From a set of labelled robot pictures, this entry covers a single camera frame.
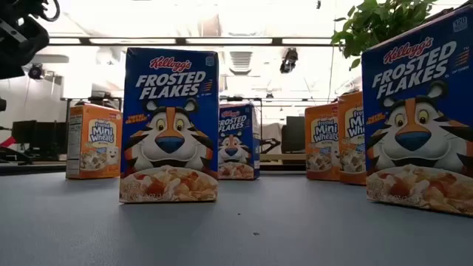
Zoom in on red bar object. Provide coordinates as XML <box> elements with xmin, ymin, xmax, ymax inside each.
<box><xmin>0</xmin><ymin>135</ymin><xmax>18</xmax><ymax>149</ymax></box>

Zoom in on black ceiling spotlight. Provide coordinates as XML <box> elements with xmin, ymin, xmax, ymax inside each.
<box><xmin>27</xmin><ymin>63</ymin><xmax>45</xmax><ymax>81</ymax></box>
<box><xmin>279</xmin><ymin>47</ymin><xmax>299</xmax><ymax>74</ymax></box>

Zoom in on white draped cloth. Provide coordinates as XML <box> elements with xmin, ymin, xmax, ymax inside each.
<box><xmin>260</xmin><ymin>123</ymin><xmax>284</xmax><ymax>154</ymax></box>

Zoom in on black equipment base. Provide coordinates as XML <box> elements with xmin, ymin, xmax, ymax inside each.
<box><xmin>0</xmin><ymin>146</ymin><xmax>34</xmax><ymax>166</ymax></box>

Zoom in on orange Mini Wheats cereal box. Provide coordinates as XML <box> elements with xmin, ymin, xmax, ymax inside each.
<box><xmin>337</xmin><ymin>90</ymin><xmax>367</xmax><ymax>186</ymax></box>
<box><xmin>304</xmin><ymin>103</ymin><xmax>341</xmax><ymax>182</ymax></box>
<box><xmin>65</xmin><ymin>103</ymin><xmax>123</xmax><ymax>180</ymax></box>

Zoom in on green leafy small tree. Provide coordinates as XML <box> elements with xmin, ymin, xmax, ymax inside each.
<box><xmin>330</xmin><ymin>0</ymin><xmax>439</xmax><ymax>71</ymax></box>

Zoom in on dark background screen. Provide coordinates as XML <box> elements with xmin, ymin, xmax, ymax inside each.
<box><xmin>281</xmin><ymin>116</ymin><xmax>306</xmax><ymax>154</ymax></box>

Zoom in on black overhead frame bar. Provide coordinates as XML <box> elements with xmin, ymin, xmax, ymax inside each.
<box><xmin>47</xmin><ymin>35</ymin><xmax>344</xmax><ymax>47</ymax></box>

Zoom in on large Frosted Flakes cereal box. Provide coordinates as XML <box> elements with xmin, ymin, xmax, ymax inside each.
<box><xmin>361</xmin><ymin>2</ymin><xmax>473</xmax><ymax>217</ymax></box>
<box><xmin>119</xmin><ymin>47</ymin><xmax>220</xmax><ymax>205</ymax></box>
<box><xmin>218</xmin><ymin>103</ymin><xmax>261</xmax><ymax>181</ymax></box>

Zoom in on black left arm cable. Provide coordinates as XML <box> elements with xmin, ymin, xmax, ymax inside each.
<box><xmin>38</xmin><ymin>0</ymin><xmax>61</xmax><ymax>22</ymax></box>

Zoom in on black monitor screens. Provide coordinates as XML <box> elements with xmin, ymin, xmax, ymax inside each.
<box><xmin>10</xmin><ymin>120</ymin><xmax>68</xmax><ymax>155</ymax></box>

